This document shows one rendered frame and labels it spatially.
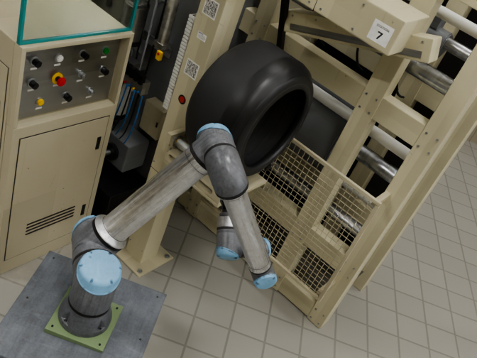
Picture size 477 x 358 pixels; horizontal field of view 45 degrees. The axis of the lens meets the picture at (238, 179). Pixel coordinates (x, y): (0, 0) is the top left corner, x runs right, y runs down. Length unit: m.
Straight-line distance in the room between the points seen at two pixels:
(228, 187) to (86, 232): 0.58
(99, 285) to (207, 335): 1.21
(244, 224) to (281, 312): 1.46
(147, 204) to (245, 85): 0.61
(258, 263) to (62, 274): 0.77
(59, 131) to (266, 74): 0.97
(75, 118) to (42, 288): 0.80
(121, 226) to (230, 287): 1.40
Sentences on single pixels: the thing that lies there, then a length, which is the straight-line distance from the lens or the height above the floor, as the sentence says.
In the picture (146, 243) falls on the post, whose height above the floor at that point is 0.17.
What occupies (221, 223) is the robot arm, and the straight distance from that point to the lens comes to 2.28.
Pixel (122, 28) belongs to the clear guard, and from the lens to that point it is 2.61.
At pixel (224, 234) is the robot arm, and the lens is 2.26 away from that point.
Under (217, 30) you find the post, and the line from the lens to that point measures 2.47.
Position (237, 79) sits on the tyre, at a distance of 2.27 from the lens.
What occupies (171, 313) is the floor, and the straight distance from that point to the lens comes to 3.11.
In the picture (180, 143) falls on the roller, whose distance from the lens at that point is 2.63.
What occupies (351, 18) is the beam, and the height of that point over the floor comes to 1.69.
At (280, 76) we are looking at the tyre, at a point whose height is 1.44.
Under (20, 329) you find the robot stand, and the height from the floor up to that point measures 0.60.
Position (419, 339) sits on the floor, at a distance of 3.77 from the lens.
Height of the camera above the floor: 2.36
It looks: 35 degrees down
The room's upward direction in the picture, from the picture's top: 23 degrees clockwise
